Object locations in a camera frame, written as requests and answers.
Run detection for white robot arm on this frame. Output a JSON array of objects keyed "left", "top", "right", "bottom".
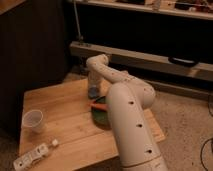
[{"left": 86, "top": 54, "right": 168, "bottom": 171}]

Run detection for white ceramic cup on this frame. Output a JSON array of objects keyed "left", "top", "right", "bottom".
[{"left": 22, "top": 110, "right": 45, "bottom": 133}]

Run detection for orange carrot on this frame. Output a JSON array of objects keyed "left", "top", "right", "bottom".
[{"left": 91, "top": 103, "right": 107, "bottom": 111}]

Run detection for long grey case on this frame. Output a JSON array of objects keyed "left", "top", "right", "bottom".
[{"left": 69, "top": 41, "right": 213, "bottom": 82}]

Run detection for metal stand pole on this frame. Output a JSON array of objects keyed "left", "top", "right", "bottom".
[{"left": 73, "top": 0, "right": 83, "bottom": 44}]

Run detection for wooden shelf board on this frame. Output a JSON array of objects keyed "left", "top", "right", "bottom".
[{"left": 67, "top": 0, "right": 213, "bottom": 21}]

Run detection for black case handle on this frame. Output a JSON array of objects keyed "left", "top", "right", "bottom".
[{"left": 168, "top": 57, "right": 199, "bottom": 67}]

